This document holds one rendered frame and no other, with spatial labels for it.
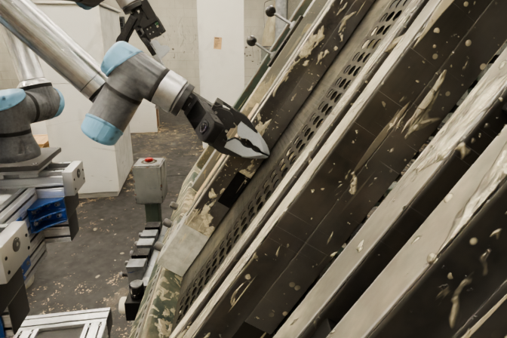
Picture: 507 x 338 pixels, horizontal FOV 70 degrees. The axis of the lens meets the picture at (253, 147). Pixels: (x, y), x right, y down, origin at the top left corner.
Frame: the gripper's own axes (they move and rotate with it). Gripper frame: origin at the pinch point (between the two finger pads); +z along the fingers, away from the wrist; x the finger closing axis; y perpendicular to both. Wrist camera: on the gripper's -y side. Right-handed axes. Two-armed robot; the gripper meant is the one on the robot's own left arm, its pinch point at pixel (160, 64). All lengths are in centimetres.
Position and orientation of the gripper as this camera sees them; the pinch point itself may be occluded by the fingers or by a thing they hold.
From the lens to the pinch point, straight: 129.9
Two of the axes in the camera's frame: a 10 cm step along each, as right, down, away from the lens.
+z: 4.6, 8.3, 3.1
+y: 8.8, -4.8, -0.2
